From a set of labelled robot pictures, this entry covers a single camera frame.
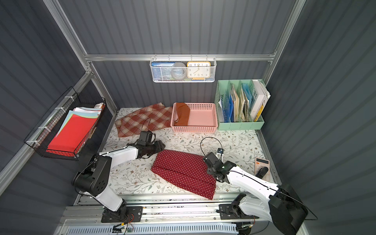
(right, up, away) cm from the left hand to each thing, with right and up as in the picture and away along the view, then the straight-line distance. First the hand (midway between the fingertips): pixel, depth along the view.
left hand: (160, 146), depth 95 cm
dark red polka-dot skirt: (+18, -14, -8) cm, 25 cm away
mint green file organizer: (+52, +28, +1) cm, 59 cm away
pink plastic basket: (+23, +20, +19) cm, 36 cm away
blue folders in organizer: (+45, +25, +4) cm, 52 cm away
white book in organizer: (+65, +33, -1) cm, 73 cm away
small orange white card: (+63, -9, -6) cm, 64 cm away
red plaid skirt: (-9, +20, +20) cm, 30 cm away
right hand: (+34, -11, -9) cm, 37 cm away
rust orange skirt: (+14, +24, +16) cm, 32 cm away
